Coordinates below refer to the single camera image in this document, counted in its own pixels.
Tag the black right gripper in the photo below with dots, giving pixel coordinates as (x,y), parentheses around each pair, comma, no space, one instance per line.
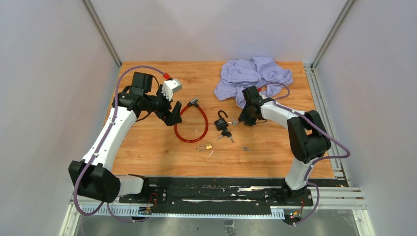
(243,117)

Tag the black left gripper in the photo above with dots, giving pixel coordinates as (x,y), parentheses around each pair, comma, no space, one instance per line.
(174,117)

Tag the red cable lock black body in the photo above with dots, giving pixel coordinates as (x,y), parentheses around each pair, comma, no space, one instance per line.
(197,130)

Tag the black padlock body with shackle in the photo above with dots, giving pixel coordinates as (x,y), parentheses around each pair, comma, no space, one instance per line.
(221,123)

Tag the small brass padlock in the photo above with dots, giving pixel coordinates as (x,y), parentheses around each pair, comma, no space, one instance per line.
(204,147)

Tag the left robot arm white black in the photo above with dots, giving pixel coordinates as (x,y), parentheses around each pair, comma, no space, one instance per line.
(92,176)

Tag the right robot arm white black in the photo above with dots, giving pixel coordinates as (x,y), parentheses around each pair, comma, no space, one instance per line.
(306,136)

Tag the crumpled lavender cloth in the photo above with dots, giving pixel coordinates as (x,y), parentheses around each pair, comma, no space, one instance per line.
(237,75)

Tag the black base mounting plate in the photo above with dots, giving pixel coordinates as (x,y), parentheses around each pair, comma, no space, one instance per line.
(219,196)

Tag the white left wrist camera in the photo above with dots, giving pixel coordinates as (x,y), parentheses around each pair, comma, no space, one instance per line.
(169,87)

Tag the aluminium frame post right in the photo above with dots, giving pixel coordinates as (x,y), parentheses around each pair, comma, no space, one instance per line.
(332,33)

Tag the aluminium frame post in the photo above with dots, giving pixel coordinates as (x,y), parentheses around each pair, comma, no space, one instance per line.
(88,5)
(332,33)

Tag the aluminium frame post left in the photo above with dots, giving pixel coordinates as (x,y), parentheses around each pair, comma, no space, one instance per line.
(88,5)

